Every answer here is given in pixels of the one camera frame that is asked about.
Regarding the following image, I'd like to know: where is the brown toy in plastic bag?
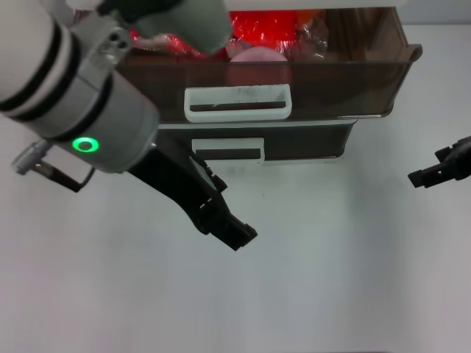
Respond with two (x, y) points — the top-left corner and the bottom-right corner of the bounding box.
(294, 10), (329, 60)

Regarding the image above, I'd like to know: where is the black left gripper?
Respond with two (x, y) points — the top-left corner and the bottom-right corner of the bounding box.
(128, 144), (258, 252)

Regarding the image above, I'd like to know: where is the brown drawer with smudged handle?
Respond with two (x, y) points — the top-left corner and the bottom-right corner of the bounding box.
(116, 7), (423, 124)

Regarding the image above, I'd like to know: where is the dark plastic drawer cabinet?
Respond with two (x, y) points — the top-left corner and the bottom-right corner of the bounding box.
(157, 0), (409, 165)

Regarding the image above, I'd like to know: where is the red toy in plastic bag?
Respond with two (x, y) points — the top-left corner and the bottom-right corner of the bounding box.
(227, 10), (300, 51)

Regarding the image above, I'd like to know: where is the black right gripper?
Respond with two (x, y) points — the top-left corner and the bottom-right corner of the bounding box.
(407, 135), (471, 189)

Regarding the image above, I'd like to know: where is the pink peach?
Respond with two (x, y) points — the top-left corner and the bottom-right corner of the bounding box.
(227, 46), (290, 88)

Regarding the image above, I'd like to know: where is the brown drawer with small handle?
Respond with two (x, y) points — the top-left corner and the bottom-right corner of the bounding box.
(157, 124), (355, 165)

